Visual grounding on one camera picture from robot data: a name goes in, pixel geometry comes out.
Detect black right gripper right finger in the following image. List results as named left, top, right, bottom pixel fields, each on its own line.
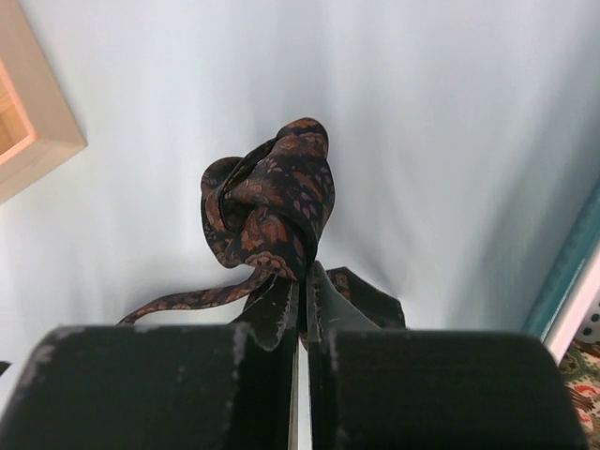
left=306, top=263, right=588, bottom=449

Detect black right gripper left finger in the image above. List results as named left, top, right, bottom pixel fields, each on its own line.
left=8, top=279, right=300, bottom=449

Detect dark paisley tie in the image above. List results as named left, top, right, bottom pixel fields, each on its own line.
left=116, top=116, right=405, bottom=351

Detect white teal plastic basket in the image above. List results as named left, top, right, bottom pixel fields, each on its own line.
left=522, top=184, right=599, bottom=363

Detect brown patterned tie in basket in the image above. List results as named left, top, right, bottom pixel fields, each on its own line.
left=559, top=339, right=599, bottom=449

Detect wooden compartment box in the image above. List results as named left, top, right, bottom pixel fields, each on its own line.
left=1, top=1, right=87, bottom=203

